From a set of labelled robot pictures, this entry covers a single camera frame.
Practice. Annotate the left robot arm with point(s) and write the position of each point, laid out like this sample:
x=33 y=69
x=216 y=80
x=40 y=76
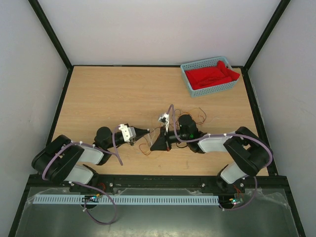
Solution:
x=58 y=161

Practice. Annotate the light blue plastic basket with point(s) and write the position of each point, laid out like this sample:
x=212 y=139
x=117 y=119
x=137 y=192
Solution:
x=211 y=62

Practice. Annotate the right green circuit board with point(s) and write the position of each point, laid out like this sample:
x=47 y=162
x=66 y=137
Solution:
x=236 y=200

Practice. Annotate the light blue slotted cable duct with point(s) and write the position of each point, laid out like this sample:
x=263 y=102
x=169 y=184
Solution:
x=129 y=200

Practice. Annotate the red cloth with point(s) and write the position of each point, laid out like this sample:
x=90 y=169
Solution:
x=211 y=76

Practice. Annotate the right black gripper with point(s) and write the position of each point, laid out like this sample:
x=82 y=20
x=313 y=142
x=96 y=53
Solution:
x=160 y=144

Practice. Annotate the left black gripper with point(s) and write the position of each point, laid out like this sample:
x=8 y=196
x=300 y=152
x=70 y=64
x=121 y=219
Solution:
x=139 y=133

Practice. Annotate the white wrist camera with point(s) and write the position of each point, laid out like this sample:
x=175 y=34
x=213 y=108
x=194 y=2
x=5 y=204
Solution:
x=128 y=132
x=165 y=119

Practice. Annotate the black aluminium frame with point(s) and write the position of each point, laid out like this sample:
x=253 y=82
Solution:
x=272 y=169

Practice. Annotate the green circuit board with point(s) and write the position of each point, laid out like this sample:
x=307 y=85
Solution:
x=236 y=200
x=90 y=198

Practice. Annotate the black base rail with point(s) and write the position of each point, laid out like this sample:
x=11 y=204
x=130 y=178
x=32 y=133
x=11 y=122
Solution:
x=205 y=184

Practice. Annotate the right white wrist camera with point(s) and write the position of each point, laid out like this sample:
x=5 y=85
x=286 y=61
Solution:
x=165 y=119

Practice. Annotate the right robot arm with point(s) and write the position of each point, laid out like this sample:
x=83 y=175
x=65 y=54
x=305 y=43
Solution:
x=249 y=153

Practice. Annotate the left green circuit board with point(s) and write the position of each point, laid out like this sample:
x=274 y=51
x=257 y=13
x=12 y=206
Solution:
x=90 y=198

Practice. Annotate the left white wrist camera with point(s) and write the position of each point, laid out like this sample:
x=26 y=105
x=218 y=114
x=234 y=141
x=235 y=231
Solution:
x=128 y=132

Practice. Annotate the white zip tie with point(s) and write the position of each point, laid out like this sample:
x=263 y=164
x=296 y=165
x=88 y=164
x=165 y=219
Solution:
x=151 y=136

